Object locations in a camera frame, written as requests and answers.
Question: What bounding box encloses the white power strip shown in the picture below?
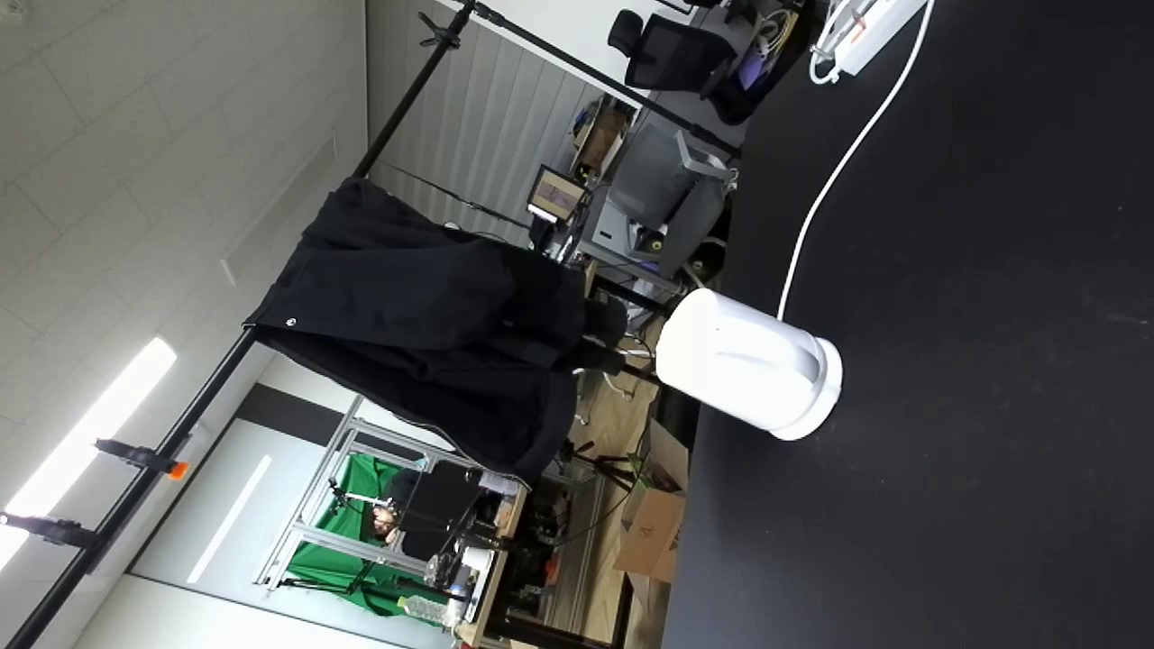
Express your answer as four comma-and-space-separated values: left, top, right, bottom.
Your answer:
809, 0, 929, 88

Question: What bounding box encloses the black office chair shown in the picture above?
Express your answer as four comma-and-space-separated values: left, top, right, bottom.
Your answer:
607, 7, 745, 96

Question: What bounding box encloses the brown cardboard box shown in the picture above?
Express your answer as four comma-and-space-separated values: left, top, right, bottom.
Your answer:
609, 481, 692, 587

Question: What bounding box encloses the grey machine housing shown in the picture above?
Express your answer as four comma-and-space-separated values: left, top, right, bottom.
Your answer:
573, 105, 743, 289

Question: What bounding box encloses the person in green shirt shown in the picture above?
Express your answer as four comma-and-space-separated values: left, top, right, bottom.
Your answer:
283, 447, 417, 622

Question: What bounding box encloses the black clamp with orange tip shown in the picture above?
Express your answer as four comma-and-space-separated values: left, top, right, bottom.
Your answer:
92, 435, 194, 487

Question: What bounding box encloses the long ceiling light strip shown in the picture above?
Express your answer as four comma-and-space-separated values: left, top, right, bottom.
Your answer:
0, 336, 179, 569

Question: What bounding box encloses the black backdrop stand pole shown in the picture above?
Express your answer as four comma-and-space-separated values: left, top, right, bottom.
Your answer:
0, 0, 751, 649

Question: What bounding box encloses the white kettle power cable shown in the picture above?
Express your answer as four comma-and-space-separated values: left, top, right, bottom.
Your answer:
770, 0, 942, 324

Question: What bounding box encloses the grey cylindrical cup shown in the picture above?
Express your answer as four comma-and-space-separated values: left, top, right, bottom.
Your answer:
651, 284, 846, 447

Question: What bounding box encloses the black pole clamp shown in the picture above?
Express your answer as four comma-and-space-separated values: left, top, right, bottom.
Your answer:
0, 509, 99, 556

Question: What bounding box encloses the black hanging cloth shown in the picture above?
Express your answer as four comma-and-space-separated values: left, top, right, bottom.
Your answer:
252, 175, 631, 487

